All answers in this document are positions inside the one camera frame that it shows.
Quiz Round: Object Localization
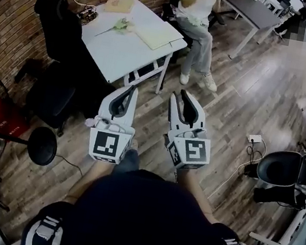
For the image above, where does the dark grey table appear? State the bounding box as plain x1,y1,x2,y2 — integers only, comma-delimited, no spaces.
211,0,287,68

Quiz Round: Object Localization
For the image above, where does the beige hardcover book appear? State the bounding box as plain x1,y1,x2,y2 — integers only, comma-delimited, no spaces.
103,0,135,18

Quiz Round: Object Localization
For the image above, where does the person's dark shirt torso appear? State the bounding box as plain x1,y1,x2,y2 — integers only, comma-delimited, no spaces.
20,150,266,245

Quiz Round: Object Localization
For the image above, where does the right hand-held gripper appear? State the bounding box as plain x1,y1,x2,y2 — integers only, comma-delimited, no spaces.
158,88,222,176

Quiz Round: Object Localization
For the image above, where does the person's left forearm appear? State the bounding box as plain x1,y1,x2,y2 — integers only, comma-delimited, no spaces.
64,156,116,210

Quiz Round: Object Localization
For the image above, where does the white power strip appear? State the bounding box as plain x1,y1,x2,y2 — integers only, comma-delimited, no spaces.
247,132,263,145

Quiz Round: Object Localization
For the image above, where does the notebook with grey cover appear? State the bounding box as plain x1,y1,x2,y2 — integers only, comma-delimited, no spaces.
131,17,187,56

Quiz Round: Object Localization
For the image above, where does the red box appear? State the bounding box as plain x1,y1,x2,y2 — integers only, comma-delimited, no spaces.
0,98,34,147

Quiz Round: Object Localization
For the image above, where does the black standing floor fan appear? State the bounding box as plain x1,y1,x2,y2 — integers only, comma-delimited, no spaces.
0,73,69,189

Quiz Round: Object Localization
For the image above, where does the artificial pink green flower bouquet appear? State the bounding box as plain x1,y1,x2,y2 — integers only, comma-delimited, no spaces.
94,13,139,43

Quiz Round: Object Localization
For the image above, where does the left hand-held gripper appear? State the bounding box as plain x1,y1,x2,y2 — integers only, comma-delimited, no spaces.
84,79,144,168

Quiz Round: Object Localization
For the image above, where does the white power cable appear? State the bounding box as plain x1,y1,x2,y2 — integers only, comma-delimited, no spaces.
206,130,270,209

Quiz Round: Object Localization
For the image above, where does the person's right forearm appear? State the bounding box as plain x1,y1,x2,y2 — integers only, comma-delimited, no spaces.
168,166,228,227

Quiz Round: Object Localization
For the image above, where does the person's leg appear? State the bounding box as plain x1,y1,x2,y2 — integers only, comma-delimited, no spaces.
114,137,145,177

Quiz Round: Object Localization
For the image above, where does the black office chair with jacket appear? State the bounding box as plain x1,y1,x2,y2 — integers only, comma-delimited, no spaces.
5,0,131,145

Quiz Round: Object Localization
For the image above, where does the white flower bunch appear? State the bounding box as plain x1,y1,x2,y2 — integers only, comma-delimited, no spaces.
186,16,209,29

